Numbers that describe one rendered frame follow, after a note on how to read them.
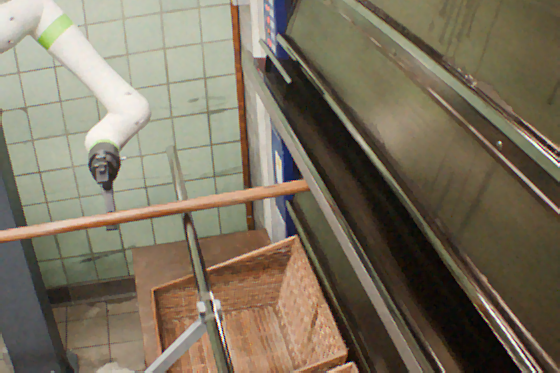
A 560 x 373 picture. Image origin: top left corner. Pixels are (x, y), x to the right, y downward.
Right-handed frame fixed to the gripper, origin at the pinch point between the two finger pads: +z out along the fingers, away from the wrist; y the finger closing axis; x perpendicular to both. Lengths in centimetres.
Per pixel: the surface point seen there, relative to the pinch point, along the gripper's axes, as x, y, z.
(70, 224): 9.3, -1.6, 9.5
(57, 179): 27, 53, -117
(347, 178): -46, -23, 43
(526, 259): -54, -37, 93
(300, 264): -52, 37, -11
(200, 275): -18.3, 0.5, 33.7
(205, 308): -17.5, 0.7, 44.5
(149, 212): -10.2, -1.7, 9.6
